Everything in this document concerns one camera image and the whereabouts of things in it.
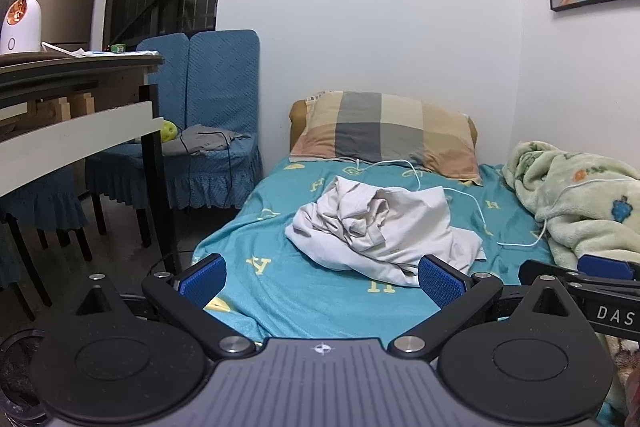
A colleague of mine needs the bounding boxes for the white papers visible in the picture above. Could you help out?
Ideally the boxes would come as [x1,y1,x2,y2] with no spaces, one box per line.
[42,42,163,58]

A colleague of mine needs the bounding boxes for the yellow-green toy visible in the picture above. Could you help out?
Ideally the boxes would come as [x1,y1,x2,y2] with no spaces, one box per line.
[159,120,182,144]

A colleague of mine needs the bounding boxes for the white small heater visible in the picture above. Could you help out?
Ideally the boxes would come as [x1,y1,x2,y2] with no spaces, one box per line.
[0,0,42,55]

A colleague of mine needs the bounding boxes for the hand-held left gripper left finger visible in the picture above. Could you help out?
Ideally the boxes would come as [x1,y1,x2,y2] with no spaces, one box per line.
[75,253,258,362]

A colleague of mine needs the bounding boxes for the checked pillow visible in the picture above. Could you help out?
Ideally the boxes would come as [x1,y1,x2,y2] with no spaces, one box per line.
[290,91,483,185]

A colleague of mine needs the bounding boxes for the dark round object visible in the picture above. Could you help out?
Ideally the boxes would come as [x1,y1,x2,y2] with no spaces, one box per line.
[0,327,51,425]

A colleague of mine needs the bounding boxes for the white garment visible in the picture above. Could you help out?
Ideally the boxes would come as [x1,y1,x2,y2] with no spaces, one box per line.
[285,175,486,289]

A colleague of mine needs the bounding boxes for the blue covered chair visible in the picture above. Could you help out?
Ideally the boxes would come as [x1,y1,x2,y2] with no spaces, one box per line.
[85,34,193,248]
[165,29,263,210]
[0,167,93,308]

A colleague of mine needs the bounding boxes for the grey cloth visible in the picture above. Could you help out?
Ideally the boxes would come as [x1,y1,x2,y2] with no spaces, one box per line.
[160,124,251,158]

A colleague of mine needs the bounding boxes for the pale green fleece blanket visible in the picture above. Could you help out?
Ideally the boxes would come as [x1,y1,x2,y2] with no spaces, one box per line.
[502,139,640,408]

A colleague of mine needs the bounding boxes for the black cable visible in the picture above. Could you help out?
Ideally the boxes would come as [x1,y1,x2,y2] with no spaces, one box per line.
[177,131,237,212]

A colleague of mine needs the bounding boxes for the bed with teal patterned sheet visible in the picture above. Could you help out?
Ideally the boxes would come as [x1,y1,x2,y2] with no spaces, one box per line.
[192,154,556,343]

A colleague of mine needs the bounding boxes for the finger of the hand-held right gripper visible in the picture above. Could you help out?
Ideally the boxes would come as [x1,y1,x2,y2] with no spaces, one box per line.
[519,259,588,296]
[576,254,640,282]

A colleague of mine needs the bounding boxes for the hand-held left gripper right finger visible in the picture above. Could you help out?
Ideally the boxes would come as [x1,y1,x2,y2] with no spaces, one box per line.
[390,255,576,362]

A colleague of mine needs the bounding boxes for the white charging cable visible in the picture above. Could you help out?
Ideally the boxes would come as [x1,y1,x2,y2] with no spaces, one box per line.
[345,159,640,249]

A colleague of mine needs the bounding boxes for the wooden table with black legs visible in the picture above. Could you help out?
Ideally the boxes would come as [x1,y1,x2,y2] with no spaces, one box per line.
[0,51,182,278]

